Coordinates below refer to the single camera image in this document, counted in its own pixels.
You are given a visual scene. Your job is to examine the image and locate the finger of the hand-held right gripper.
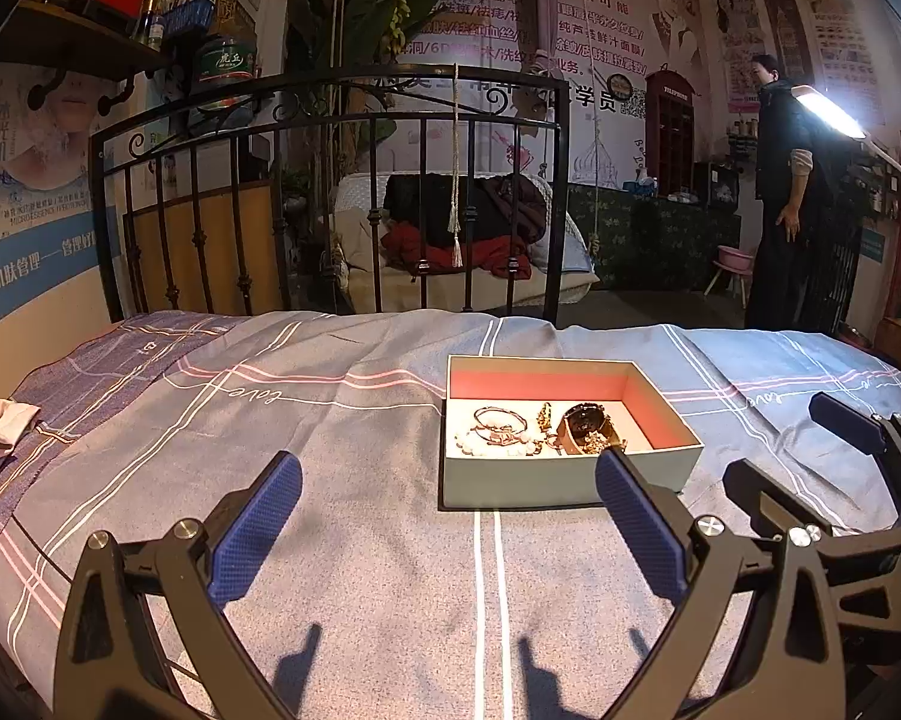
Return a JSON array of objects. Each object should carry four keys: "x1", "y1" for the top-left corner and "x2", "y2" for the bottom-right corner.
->
[
  {"x1": 808, "y1": 389, "x2": 901, "y2": 542},
  {"x1": 722, "y1": 457, "x2": 834, "y2": 542}
]

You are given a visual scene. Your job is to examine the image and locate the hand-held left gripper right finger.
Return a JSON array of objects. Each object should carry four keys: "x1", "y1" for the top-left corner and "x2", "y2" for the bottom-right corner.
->
[{"x1": 594, "y1": 448, "x2": 852, "y2": 720}]

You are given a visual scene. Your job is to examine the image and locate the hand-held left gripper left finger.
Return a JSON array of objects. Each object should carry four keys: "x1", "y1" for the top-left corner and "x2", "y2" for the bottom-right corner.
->
[{"x1": 55, "y1": 451, "x2": 304, "y2": 720}]

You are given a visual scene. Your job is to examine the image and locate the pale green jewelry box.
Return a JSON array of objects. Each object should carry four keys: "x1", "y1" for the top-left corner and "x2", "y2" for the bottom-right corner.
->
[{"x1": 439, "y1": 354, "x2": 705, "y2": 512}]

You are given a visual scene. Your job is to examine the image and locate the silver bangle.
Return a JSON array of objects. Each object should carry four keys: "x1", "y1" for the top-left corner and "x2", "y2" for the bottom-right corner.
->
[{"x1": 472, "y1": 406, "x2": 531, "y2": 444}]

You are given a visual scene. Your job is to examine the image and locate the grey striped bed sheet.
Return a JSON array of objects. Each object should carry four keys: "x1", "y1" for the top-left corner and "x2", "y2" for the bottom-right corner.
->
[{"x1": 0, "y1": 309, "x2": 901, "y2": 720}]

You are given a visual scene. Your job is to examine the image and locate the gold wrist watch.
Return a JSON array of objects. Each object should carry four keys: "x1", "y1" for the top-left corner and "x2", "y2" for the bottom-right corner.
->
[{"x1": 554, "y1": 403, "x2": 624, "y2": 458}]

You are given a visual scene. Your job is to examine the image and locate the pink stool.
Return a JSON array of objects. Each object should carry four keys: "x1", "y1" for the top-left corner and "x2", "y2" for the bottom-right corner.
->
[{"x1": 703, "y1": 244, "x2": 756, "y2": 305}]

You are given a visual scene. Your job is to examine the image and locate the green patterned counter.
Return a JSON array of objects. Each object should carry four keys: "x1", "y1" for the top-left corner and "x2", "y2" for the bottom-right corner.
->
[{"x1": 566, "y1": 183, "x2": 744, "y2": 294}]

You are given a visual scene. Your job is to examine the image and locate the white arc floor lamp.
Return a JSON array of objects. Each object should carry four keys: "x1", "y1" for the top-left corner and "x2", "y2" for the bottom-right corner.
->
[{"x1": 791, "y1": 83, "x2": 901, "y2": 385}]

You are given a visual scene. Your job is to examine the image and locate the red cloth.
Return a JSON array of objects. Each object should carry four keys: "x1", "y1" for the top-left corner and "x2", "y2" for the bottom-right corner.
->
[{"x1": 380, "y1": 224, "x2": 534, "y2": 279}]

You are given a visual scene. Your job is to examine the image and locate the red phone booth cabinet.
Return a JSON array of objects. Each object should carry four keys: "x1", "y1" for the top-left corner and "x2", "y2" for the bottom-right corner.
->
[{"x1": 644, "y1": 68, "x2": 699, "y2": 200}]

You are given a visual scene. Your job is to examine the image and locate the dark clothes pile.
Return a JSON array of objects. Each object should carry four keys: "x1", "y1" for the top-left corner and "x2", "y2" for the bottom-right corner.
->
[{"x1": 382, "y1": 172, "x2": 551, "y2": 250}]

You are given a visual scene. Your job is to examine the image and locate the green round tin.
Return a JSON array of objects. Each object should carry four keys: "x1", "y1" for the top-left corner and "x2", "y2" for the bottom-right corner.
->
[{"x1": 194, "y1": 33, "x2": 258, "y2": 84}]

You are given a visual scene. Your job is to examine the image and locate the blue basket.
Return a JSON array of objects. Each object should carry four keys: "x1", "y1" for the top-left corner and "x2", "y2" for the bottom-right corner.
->
[{"x1": 161, "y1": 0, "x2": 221, "y2": 39}]

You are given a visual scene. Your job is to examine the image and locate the white pearl bracelet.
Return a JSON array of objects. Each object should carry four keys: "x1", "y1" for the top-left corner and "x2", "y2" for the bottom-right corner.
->
[{"x1": 453, "y1": 427, "x2": 546, "y2": 459}]

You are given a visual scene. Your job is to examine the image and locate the black iron bed frame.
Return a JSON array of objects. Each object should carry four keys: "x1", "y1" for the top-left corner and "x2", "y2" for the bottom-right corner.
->
[{"x1": 88, "y1": 63, "x2": 572, "y2": 324}]

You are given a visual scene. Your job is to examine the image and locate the portrait wall posters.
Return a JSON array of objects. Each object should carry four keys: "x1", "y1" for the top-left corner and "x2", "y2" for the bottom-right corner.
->
[{"x1": 712, "y1": 0, "x2": 888, "y2": 130}]

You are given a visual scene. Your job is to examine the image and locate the blue face wall poster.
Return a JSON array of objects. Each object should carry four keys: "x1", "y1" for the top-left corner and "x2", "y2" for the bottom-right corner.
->
[{"x1": 0, "y1": 63, "x2": 134, "y2": 328}]

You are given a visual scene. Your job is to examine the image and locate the beige tassel rope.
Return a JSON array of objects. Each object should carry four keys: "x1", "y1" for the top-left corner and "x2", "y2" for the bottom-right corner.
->
[{"x1": 446, "y1": 63, "x2": 467, "y2": 269}]

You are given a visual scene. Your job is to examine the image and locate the large pink wall poster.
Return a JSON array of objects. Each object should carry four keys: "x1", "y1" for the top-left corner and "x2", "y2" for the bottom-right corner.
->
[{"x1": 391, "y1": 0, "x2": 704, "y2": 190}]

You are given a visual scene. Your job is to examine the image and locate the wooden wall shelf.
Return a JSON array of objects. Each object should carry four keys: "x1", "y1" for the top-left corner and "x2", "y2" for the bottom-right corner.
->
[{"x1": 0, "y1": 0, "x2": 172, "y2": 85}]

